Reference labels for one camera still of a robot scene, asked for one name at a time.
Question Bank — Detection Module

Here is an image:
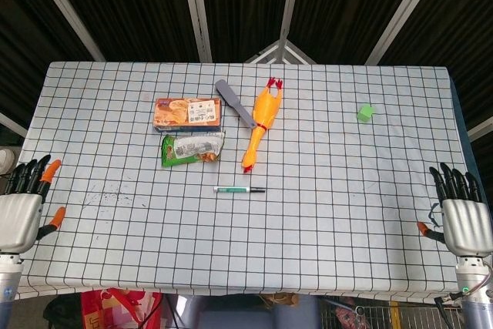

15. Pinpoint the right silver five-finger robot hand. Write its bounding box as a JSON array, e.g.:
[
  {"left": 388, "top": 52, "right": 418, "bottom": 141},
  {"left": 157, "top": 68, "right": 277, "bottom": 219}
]
[{"left": 416, "top": 162, "right": 493, "bottom": 259}]

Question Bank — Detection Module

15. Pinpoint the white triangular frame brace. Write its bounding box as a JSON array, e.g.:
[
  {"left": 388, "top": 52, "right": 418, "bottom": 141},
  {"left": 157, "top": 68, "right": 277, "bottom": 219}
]
[{"left": 244, "top": 39, "right": 317, "bottom": 65}]

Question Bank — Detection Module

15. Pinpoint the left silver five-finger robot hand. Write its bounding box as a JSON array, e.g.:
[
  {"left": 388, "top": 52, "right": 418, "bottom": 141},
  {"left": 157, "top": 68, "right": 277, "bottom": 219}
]
[{"left": 0, "top": 154, "right": 67, "bottom": 255}]

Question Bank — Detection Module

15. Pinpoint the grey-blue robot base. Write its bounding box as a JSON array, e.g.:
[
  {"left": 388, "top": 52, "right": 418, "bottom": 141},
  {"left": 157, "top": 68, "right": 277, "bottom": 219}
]
[{"left": 184, "top": 294, "right": 321, "bottom": 329}]

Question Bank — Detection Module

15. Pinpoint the red plastic bag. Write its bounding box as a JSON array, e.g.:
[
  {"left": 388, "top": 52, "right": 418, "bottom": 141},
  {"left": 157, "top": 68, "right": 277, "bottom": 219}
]
[{"left": 79, "top": 287, "right": 165, "bottom": 329}]

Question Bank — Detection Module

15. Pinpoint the short white frame beam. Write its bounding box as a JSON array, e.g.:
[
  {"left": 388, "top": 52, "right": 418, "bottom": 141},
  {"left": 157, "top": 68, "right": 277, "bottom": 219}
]
[
  {"left": 467, "top": 116, "right": 493, "bottom": 142},
  {"left": 0, "top": 112, "right": 29, "bottom": 138}
]

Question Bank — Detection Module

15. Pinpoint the white metal frame beam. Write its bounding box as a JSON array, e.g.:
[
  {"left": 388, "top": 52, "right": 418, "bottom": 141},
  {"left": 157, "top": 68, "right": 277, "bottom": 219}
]
[
  {"left": 277, "top": 0, "right": 305, "bottom": 43},
  {"left": 364, "top": 0, "right": 448, "bottom": 65},
  {"left": 179, "top": 0, "right": 213, "bottom": 63},
  {"left": 25, "top": 0, "right": 107, "bottom": 62}
]

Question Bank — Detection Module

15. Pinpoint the orange biscuit box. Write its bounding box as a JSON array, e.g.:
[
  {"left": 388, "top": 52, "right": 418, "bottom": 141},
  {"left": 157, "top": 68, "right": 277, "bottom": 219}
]
[{"left": 153, "top": 97, "right": 223, "bottom": 134}]

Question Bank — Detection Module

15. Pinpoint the black right arm jack cable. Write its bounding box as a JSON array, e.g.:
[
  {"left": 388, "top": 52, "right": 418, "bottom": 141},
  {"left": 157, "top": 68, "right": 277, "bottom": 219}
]
[{"left": 434, "top": 292, "right": 465, "bottom": 307}]

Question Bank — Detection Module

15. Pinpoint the yellow rubber chicken toy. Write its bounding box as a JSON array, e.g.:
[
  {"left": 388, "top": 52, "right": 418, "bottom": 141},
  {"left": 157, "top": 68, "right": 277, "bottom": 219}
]
[{"left": 241, "top": 77, "right": 285, "bottom": 174}]

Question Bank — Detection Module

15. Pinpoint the green snack packet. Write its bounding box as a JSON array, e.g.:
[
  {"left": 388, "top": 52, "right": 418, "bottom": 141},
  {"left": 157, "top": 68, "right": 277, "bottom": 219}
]
[{"left": 160, "top": 131, "right": 226, "bottom": 169}]

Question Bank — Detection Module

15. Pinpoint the grey plastic spatula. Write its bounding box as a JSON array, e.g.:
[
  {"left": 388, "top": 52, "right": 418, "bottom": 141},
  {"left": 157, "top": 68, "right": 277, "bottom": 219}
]
[{"left": 214, "top": 79, "right": 258, "bottom": 129}]

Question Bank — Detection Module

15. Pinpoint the brown crumpled paper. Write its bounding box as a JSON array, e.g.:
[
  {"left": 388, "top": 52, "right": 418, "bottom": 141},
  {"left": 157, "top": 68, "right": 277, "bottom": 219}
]
[{"left": 258, "top": 293, "right": 300, "bottom": 307}]

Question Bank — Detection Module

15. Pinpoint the green cube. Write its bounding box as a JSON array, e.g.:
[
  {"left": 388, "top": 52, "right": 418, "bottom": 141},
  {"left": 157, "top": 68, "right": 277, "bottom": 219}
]
[{"left": 356, "top": 103, "right": 377, "bottom": 123}]

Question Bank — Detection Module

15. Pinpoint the white black checkered tablecloth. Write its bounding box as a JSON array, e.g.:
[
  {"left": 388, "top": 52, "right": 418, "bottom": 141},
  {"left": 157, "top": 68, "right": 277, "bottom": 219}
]
[{"left": 14, "top": 60, "right": 488, "bottom": 304}]

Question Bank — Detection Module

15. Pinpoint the metal wire basket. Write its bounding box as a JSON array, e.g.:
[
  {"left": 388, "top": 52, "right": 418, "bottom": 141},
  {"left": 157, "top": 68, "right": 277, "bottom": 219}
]
[{"left": 319, "top": 297, "right": 465, "bottom": 329}]

